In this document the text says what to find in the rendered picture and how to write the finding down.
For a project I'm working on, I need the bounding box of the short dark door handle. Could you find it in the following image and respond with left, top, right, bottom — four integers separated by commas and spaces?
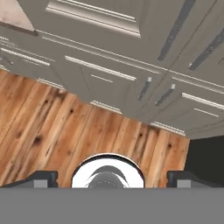
137, 76, 153, 102
154, 84, 177, 108

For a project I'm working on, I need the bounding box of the black appliance front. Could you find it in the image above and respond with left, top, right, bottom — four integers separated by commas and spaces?
185, 135, 224, 187

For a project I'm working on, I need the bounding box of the grey drawer cabinet run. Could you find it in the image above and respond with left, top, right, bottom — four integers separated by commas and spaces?
0, 27, 67, 92

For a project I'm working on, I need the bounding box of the tall grey cupboard door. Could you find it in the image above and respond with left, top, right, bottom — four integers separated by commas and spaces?
168, 0, 224, 89
16, 0, 188, 72

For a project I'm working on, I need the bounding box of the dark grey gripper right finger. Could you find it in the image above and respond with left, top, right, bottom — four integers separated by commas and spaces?
165, 170, 224, 189

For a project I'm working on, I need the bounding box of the round white and black object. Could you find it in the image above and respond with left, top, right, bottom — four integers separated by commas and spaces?
70, 152, 146, 189

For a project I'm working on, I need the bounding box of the small grey cupboard door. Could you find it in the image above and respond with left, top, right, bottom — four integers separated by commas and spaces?
136, 70, 224, 140
38, 31, 169, 124

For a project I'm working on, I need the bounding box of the long dark door handle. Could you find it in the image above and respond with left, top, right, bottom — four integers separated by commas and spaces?
157, 0, 197, 62
188, 27, 224, 71

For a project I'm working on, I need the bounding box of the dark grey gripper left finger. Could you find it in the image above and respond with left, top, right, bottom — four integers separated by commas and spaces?
0, 170, 60, 189

